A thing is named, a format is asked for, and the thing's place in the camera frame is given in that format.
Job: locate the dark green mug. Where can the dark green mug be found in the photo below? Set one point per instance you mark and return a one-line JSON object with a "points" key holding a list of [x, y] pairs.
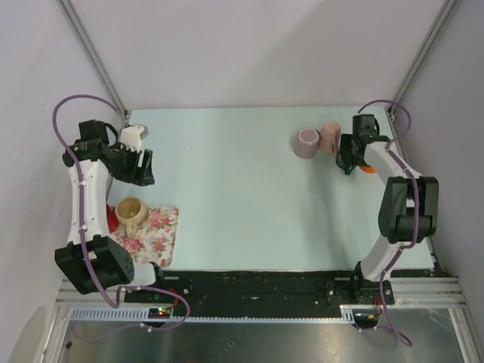
{"points": [[345, 167]]}

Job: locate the white cable duct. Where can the white cable duct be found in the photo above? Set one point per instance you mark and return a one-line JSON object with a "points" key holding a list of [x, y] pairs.
{"points": [[146, 314]]}

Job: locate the red mug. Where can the red mug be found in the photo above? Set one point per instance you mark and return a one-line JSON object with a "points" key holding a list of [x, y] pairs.
{"points": [[112, 221]]}

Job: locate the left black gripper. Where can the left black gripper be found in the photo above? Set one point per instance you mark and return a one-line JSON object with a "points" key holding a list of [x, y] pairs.
{"points": [[142, 176]]}

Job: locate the mauve mug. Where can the mauve mug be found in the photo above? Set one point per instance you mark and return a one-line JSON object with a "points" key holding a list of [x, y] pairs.
{"points": [[306, 144]]}

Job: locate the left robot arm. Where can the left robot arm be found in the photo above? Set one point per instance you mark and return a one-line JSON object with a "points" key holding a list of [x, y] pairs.
{"points": [[92, 260]]}

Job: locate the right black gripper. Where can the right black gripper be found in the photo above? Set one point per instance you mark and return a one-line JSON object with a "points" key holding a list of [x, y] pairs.
{"points": [[346, 144]]}

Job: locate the orange mug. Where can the orange mug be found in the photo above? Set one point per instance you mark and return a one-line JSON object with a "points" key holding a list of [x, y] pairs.
{"points": [[368, 169]]}

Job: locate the floral tray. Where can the floral tray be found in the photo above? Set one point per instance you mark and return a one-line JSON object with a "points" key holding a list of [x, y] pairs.
{"points": [[155, 241]]}

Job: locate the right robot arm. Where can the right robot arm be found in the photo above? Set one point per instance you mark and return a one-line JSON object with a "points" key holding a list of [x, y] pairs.
{"points": [[409, 206]]}

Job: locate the pink mug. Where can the pink mug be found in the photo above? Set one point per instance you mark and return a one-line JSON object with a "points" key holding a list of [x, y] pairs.
{"points": [[329, 138]]}

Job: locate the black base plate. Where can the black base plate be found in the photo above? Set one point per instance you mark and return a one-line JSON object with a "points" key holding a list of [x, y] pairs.
{"points": [[265, 294]]}

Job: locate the left aluminium frame post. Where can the left aluminium frame post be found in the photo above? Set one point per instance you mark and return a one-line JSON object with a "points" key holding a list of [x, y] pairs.
{"points": [[79, 31]]}

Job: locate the aluminium frame post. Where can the aluminium frame post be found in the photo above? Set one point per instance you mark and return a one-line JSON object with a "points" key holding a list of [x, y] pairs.
{"points": [[79, 31], [443, 18]]}

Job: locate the right aluminium frame post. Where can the right aluminium frame post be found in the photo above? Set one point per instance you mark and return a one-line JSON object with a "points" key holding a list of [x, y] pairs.
{"points": [[443, 18]]}

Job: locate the beige mug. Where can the beige mug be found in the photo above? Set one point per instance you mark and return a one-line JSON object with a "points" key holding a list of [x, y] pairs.
{"points": [[131, 213]]}

